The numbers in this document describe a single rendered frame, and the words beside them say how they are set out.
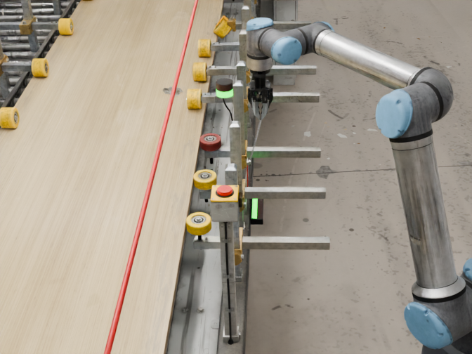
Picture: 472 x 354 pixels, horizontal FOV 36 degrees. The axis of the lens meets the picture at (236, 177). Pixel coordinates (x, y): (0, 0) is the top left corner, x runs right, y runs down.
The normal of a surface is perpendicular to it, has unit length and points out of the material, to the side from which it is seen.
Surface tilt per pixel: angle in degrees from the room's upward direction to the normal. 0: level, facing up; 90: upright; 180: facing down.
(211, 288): 0
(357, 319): 0
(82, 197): 0
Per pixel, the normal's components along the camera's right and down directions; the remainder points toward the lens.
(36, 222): -0.03, -0.83
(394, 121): -0.86, 0.19
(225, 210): -0.04, 0.56
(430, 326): -0.82, 0.40
